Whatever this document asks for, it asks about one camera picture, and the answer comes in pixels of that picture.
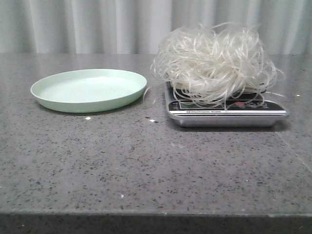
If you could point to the white pleated curtain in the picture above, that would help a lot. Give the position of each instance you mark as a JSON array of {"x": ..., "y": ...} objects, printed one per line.
[{"x": 138, "y": 26}]

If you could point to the pale green round plate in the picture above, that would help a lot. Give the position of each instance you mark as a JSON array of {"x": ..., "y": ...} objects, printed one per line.
[{"x": 89, "y": 91}]

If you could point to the silver black kitchen scale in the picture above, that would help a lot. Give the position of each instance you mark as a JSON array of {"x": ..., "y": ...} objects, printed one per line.
[{"x": 249, "y": 110}]

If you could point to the translucent white vermicelli bundle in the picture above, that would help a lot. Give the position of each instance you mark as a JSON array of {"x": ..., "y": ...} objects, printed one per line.
[{"x": 210, "y": 65}]

